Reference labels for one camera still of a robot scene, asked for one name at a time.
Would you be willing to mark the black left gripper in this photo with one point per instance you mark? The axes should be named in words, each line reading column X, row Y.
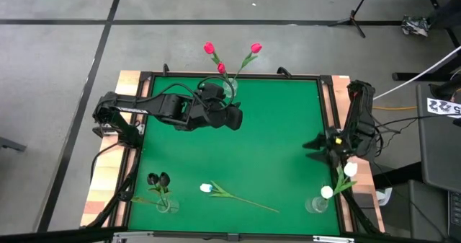
column 216, row 115

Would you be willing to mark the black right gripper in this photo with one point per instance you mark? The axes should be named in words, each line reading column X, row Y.
column 336, row 145

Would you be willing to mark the white artificial tulip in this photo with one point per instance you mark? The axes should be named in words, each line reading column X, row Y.
column 327, row 192
column 350, row 169
column 206, row 188

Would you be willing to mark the pink artificial tulip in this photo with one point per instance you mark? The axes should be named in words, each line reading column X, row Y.
column 256, row 47
column 209, row 47
column 221, row 68

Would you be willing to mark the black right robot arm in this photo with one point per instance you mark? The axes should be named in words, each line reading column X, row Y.
column 360, row 113

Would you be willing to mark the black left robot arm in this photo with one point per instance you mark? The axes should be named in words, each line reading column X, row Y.
column 151, row 104

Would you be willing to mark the clear glass vase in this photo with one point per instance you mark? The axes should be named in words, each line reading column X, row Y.
column 230, row 86
column 311, row 206
column 174, row 207

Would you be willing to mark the white plastic container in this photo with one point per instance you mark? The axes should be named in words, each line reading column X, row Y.
column 384, row 196

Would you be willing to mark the green felt mat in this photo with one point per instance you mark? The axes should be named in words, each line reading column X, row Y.
column 216, row 221

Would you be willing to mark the black desk foot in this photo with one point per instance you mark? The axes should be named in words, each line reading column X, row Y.
column 407, row 76

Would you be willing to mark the dark grey desk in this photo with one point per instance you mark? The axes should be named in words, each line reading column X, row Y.
column 439, row 156

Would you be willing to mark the white printed number tag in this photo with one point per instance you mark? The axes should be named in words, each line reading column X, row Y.
column 443, row 107

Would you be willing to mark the black tripod stand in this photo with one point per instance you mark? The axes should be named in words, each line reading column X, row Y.
column 352, row 19

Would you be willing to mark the black keyboard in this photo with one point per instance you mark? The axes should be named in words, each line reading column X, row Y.
column 455, row 214

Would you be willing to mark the person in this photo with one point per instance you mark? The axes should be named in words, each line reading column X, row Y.
column 416, row 25

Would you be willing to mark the dark grey stand foot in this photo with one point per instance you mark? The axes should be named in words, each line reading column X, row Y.
column 11, row 143

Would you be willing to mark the black metal table frame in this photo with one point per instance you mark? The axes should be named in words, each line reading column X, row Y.
column 173, row 75

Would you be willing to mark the silver metal bracket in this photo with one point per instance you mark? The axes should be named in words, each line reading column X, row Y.
column 333, row 239
column 133, row 236

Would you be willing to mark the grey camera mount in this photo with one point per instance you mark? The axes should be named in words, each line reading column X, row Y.
column 233, row 237

